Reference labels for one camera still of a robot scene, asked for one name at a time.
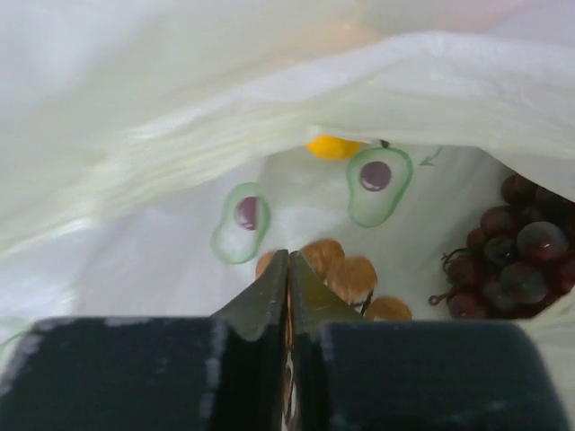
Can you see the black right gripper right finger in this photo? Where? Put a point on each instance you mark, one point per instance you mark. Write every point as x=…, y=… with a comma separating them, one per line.
x=312, y=303

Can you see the brown fake longan branch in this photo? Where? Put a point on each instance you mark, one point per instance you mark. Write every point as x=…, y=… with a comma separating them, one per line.
x=353, y=280

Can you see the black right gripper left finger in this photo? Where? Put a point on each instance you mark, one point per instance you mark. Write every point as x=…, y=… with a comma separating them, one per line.
x=261, y=303

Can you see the yellow fake bell pepper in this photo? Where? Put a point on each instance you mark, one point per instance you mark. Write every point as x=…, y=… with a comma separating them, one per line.
x=333, y=148

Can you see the dark red fake grapes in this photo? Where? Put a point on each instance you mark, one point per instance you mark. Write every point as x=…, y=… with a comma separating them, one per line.
x=518, y=261

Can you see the pale green plastic bag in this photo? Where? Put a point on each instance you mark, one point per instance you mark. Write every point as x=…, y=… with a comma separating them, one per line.
x=151, y=151

